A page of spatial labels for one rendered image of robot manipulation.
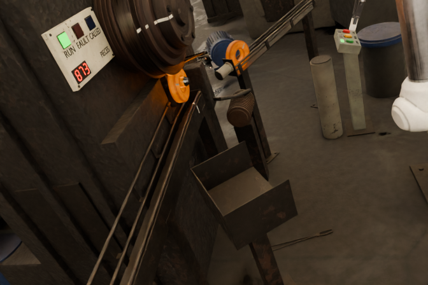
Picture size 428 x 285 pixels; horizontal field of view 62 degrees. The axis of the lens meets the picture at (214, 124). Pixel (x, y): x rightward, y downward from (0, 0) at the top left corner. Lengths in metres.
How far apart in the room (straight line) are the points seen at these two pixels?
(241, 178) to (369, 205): 0.85
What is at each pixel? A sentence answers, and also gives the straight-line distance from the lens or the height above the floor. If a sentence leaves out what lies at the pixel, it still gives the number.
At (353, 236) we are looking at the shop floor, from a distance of 1.78.
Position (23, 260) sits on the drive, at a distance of 2.10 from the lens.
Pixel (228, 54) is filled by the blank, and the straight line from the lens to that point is 1.91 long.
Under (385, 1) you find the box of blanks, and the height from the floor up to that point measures 0.33.
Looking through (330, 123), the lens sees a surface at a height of 0.12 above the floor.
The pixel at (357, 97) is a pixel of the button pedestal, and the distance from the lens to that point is 2.25.
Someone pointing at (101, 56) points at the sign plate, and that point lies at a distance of 1.27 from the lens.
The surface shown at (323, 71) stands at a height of 0.47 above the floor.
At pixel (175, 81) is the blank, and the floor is 0.86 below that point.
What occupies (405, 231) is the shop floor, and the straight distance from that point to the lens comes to 1.80.
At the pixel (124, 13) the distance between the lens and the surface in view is 1.26.
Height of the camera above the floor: 1.37
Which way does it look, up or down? 29 degrees down
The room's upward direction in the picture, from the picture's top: 20 degrees counter-clockwise
